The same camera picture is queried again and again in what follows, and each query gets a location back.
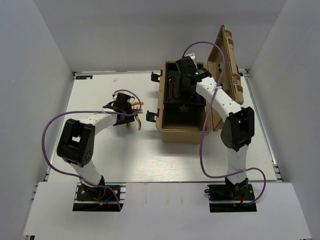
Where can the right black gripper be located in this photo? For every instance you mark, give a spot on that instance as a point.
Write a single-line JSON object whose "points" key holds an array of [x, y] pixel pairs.
{"points": [[186, 89]]}

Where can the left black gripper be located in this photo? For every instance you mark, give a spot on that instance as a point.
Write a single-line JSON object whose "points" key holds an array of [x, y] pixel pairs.
{"points": [[128, 118]]}

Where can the yellow needle-nose pliers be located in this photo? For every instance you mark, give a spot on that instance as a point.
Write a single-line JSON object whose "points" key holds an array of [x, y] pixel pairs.
{"points": [[137, 106]]}

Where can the yellow diagonal cutter pliers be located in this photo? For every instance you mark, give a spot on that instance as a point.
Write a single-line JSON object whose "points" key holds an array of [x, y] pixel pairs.
{"points": [[137, 119]]}

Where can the long brown hex key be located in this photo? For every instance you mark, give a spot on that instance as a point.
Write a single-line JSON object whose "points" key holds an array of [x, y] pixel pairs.
{"points": [[170, 88]]}

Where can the tan plastic toolbox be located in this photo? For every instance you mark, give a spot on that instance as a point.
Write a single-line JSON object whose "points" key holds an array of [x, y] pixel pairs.
{"points": [[182, 120]]}

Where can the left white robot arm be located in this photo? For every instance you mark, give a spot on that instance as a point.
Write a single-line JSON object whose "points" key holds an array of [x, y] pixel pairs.
{"points": [[76, 143]]}

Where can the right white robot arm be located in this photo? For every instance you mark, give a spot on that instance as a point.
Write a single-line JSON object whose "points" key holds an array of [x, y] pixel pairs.
{"points": [[238, 122]]}

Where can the black toolbox inner tray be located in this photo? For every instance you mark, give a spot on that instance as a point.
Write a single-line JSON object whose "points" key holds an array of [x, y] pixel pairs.
{"points": [[171, 70]]}

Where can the blue label sticker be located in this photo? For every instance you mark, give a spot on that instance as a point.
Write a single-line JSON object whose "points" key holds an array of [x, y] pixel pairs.
{"points": [[83, 77]]}

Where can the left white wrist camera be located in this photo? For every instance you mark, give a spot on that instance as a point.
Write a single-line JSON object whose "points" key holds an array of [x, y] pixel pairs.
{"points": [[114, 95]]}

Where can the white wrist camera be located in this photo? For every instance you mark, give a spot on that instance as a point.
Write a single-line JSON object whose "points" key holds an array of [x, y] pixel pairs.
{"points": [[193, 57], [114, 95]]}

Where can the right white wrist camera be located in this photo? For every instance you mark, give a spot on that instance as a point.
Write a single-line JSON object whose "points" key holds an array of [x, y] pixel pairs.
{"points": [[193, 57]]}

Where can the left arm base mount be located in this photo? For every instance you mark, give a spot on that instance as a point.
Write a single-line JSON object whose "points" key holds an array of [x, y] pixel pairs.
{"points": [[90, 199]]}

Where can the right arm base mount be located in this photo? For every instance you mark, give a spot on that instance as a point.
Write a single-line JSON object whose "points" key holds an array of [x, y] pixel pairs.
{"points": [[222, 201]]}

